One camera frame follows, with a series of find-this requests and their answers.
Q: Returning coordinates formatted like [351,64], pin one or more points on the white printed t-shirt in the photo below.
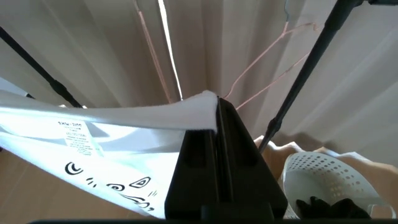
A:
[124,149]

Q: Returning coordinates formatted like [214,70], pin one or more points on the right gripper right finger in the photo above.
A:
[248,174]

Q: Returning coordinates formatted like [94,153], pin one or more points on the black clothes rack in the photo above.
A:
[311,62]

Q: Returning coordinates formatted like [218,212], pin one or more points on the beige curtain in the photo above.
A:
[93,46]

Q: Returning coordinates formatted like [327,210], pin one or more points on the black garment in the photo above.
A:
[326,208]

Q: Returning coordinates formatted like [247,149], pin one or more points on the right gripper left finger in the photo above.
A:
[192,174]

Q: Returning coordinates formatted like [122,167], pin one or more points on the white laundry basket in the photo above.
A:
[326,174]

